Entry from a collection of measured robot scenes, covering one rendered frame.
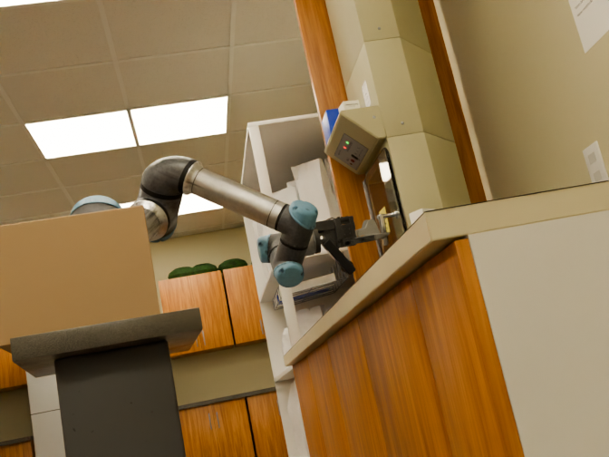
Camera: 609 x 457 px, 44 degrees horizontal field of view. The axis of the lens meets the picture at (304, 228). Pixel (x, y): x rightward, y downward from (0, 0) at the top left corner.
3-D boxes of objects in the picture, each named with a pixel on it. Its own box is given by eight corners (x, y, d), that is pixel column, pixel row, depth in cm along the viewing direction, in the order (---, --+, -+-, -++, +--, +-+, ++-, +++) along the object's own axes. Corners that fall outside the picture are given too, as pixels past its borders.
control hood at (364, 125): (364, 174, 243) (358, 145, 245) (387, 137, 212) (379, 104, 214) (330, 179, 241) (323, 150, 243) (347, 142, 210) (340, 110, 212)
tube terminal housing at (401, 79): (474, 303, 236) (417, 79, 254) (513, 284, 205) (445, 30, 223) (397, 317, 232) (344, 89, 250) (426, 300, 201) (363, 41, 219)
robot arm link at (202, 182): (162, 134, 204) (326, 204, 195) (155, 170, 209) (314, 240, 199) (140, 145, 194) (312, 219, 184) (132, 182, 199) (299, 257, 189)
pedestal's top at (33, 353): (12, 362, 125) (9, 338, 126) (34, 377, 155) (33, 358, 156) (203, 328, 134) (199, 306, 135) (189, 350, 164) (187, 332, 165)
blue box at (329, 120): (356, 143, 243) (351, 118, 245) (362, 131, 233) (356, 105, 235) (326, 148, 241) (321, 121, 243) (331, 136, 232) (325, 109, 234)
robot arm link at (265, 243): (263, 271, 204) (257, 254, 211) (302, 264, 206) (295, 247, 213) (260, 247, 200) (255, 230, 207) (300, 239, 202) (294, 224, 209)
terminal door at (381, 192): (393, 301, 232) (365, 179, 241) (420, 283, 203) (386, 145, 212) (391, 302, 232) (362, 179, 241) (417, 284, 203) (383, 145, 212)
